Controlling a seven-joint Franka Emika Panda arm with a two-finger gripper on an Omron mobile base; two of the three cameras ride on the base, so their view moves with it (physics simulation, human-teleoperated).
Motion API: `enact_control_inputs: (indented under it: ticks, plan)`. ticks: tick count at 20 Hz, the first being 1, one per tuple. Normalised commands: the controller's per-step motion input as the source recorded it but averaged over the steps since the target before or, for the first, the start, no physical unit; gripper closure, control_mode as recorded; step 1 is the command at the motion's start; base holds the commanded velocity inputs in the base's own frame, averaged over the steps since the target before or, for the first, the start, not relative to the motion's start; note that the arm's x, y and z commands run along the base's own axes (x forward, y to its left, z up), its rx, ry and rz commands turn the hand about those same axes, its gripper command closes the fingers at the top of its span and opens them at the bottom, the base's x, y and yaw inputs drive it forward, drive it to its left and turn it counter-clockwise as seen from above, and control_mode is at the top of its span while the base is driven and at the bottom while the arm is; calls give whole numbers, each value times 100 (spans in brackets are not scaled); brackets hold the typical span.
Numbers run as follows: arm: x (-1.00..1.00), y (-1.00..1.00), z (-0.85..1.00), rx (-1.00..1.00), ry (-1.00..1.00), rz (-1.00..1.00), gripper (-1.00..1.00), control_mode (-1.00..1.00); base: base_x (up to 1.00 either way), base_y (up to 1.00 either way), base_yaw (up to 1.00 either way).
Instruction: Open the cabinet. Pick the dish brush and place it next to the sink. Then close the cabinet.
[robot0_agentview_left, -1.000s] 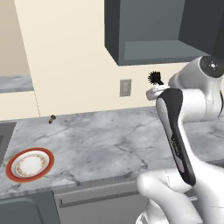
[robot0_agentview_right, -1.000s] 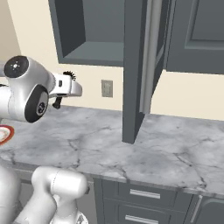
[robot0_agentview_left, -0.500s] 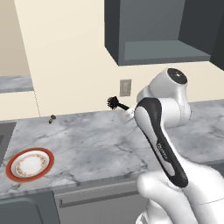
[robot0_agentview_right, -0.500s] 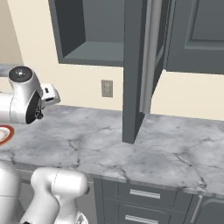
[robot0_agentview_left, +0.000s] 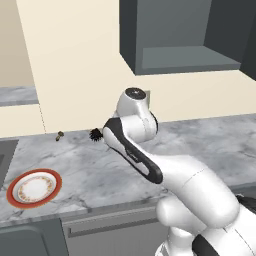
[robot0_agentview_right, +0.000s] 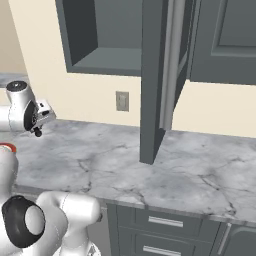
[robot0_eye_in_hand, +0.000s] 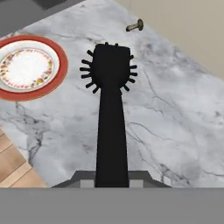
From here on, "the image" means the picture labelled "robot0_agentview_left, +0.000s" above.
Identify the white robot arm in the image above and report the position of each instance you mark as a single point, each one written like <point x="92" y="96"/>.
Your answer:
<point x="196" y="186"/>

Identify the black bristly dish brush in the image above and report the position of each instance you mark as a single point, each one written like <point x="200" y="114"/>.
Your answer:
<point x="96" y="135"/>

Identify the dark grey sink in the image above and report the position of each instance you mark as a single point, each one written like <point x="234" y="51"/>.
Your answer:
<point x="6" y="160"/>

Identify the dark grey cabinet door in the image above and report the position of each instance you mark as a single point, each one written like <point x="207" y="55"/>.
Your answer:
<point x="30" y="240"/>

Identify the small brown object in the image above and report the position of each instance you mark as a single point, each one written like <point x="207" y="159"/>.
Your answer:
<point x="59" y="135"/>

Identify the white plate with red rim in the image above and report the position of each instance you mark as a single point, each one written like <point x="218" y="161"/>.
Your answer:
<point x="34" y="188"/>

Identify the grey drawer front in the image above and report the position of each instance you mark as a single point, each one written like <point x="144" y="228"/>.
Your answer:
<point x="113" y="241"/>

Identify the dark grey open wall cabinet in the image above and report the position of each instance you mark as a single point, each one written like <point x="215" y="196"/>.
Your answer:
<point x="166" y="30"/>

